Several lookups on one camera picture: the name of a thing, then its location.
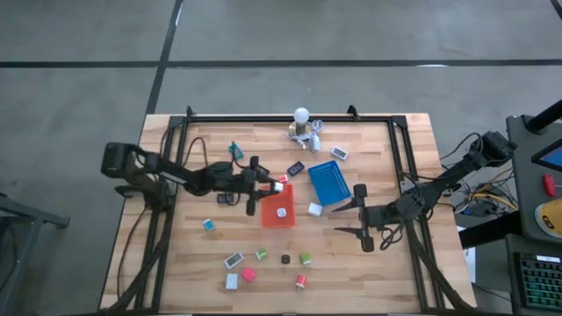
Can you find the black white wall charger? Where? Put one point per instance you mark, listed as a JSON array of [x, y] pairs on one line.
[[286, 259]]

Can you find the black cart bar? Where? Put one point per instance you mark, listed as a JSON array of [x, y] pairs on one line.
[[487, 230]]

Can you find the grey metal stand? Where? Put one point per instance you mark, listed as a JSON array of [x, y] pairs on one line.
[[26, 215]]

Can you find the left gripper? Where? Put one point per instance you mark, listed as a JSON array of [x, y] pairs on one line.
[[249, 184]]

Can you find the white light bulb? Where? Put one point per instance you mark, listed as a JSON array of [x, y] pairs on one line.
[[301, 115]]

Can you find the backlit keyboard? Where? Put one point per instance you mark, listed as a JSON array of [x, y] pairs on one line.
[[542, 283]]

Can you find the black pole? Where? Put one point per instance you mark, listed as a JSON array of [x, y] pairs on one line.
[[544, 117]]

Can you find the orange plastic basket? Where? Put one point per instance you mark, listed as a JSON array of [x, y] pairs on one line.
[[272, 219]]

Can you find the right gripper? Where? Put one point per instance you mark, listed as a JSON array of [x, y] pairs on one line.
[[377, 217]]

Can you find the teal display meter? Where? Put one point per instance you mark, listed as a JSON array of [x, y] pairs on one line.
[[237, 152]]

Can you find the teal wall charger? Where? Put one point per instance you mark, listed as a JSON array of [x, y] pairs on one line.
[[208, 225]]

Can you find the blue tablet screen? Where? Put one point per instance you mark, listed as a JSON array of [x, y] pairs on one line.
[[554, 157]]

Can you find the black display meter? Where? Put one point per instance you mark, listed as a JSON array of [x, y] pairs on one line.
[[295, 169], [264, 170], [221, 198]]

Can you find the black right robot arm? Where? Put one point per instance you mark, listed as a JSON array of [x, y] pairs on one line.
[[456, 169]]

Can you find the green wall charger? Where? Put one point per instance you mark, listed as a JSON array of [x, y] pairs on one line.
[[305, 259], [262, 254]]

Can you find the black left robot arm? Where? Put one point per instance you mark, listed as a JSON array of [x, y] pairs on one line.
[[175, 175]]

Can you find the grey console cart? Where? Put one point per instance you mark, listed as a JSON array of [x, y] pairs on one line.
[[524, 175]]

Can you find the brass lamp base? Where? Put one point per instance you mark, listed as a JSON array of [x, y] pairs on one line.
[[293, 131]]

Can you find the black table clamp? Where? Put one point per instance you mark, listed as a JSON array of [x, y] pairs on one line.
[[352, 111], [189, 112]]

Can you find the white paper sheet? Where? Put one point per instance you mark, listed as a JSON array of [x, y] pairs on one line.
[[470, 263]]

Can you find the yellow round controller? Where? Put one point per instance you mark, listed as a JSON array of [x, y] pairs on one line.
[[549, 219]]

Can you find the red wall charger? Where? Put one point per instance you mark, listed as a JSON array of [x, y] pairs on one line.
[[283, 178]]

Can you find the blue plastic basket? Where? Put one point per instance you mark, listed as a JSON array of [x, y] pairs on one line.
[[329, 184]]

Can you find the pink wall charger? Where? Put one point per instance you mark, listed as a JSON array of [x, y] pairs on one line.
[[249, 275]]

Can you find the brown white wall charger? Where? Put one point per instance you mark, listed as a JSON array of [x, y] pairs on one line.
[[278, 187]]

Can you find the large white power adapter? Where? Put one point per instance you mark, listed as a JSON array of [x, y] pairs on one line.
[[301, 281]]

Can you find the red stop button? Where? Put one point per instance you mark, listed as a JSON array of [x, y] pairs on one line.
[[549, 185]]

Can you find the black aluminium table frame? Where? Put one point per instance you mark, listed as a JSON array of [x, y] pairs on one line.
[[285, 119]]

